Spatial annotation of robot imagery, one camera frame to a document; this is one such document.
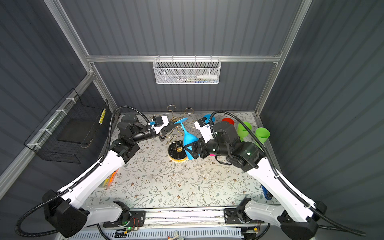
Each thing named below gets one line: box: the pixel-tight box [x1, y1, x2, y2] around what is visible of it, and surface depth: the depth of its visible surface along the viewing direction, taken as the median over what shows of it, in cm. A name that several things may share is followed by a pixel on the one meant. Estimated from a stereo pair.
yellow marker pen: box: [98, 108, 106, 125], surface depth 84 cm
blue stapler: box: [261, 184, 274, 200], surface depth 80 cm
